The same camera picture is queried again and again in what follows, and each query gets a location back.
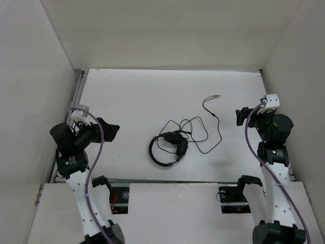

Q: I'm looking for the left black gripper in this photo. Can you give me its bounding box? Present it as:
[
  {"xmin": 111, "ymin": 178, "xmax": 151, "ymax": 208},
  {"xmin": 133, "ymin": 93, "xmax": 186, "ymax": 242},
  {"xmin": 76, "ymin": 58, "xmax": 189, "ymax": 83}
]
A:
[{"xmin": 75, "ymin": 116, "xmax": 119, "ymax": 147}]

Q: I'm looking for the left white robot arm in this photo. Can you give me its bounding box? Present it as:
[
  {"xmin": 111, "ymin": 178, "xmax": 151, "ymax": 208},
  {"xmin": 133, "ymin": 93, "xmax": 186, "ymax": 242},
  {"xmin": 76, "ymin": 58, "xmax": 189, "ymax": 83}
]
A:
[{"xmin": 50, "ymin": 117, "xmax": 125, "ymax": 243}]

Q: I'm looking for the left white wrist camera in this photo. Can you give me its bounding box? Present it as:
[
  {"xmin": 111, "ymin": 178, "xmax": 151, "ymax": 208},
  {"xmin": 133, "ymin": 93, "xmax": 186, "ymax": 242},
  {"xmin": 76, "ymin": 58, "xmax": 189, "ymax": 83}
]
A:
[{"xmin": 70, "ymin": 105, "xmax": 91, "ymax": 126}]

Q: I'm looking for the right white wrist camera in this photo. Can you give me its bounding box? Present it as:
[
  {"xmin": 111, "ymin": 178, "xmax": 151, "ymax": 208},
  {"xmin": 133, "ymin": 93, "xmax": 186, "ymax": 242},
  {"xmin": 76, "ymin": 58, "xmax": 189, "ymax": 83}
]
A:
[{"xmin": 261, "ymin": 94, "xmax": 280, "ymax": 110}]

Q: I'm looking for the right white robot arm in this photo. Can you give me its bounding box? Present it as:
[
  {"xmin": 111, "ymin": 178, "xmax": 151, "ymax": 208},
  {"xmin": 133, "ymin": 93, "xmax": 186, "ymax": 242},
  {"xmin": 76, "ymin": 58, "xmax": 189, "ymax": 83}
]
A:
[{"xmin": 235, "ymin": 104, "xmax": 311, "ymax": 243}]

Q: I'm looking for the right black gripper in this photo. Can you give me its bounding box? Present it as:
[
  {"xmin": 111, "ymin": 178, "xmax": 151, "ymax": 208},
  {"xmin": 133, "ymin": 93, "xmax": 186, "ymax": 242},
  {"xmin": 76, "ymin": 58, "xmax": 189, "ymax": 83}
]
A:
[{"xmin": 235, "ymin": 105, "xmax": 275, "ymax": 141}]

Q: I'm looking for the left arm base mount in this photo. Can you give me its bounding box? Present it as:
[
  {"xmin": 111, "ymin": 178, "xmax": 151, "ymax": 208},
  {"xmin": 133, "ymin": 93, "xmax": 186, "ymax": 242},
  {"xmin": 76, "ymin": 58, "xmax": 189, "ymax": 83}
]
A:
[{"xmin": 110, "ymin": 187, "xmax": 129, "ymax": 215}]

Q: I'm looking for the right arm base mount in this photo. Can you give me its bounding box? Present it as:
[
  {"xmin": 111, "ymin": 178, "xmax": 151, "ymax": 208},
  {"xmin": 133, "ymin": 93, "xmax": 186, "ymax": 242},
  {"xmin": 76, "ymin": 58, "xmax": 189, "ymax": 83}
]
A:
[{"xmin": 216, "ymin": 185, "xmax": 251, "ymax": 214}]

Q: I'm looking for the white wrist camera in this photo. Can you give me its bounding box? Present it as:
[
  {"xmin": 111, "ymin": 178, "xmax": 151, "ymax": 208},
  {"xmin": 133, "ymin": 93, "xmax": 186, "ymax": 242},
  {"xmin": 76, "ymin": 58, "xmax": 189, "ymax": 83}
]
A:
[
  {"xmin": 70, "ymin": 105, "xmax": 91, "ymax": 126},
  {"xmin": 261, "ymin": 94, "xmax": 280, "ymax": 110}
]

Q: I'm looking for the black headphone cable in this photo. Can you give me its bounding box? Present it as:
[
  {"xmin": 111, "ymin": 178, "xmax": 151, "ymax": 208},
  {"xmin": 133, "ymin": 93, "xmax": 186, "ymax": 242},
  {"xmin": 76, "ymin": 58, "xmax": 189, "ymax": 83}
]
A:
[{"xmin": 156, "ymin": 95, "xmax": 223, "ymax": 155}]

